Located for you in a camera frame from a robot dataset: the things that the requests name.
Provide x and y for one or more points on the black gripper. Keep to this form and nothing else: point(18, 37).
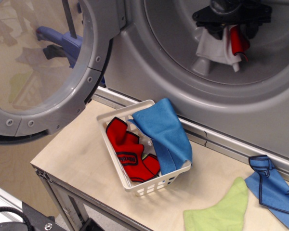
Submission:
point(221, 13)

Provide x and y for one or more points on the blue shirt with black outline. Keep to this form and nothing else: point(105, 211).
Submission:
point(269, 187)

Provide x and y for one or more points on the grey toy washing machine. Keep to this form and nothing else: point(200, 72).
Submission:
point(154, 56)

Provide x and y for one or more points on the small red cloth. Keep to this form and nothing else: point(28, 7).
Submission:
point(239, 43)

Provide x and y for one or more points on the plain blue cloth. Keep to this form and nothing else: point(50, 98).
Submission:
point(162, 126)

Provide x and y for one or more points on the white plastic laundry basket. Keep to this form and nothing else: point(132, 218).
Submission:
point(137, 188)

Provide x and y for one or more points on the grey cloth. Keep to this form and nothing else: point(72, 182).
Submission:
point(219, 51)

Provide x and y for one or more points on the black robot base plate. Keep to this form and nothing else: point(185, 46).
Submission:
point(32, 220)

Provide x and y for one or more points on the red shirt with black trim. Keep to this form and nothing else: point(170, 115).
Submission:
point(130, 152)

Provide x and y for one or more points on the grey round machine door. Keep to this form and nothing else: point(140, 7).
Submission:
point(53, 55)

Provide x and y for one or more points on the aluminium table frame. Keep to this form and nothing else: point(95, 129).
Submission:
point(72, 172)

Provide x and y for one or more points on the light green cloth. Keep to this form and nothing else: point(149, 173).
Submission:
point(226, 215)

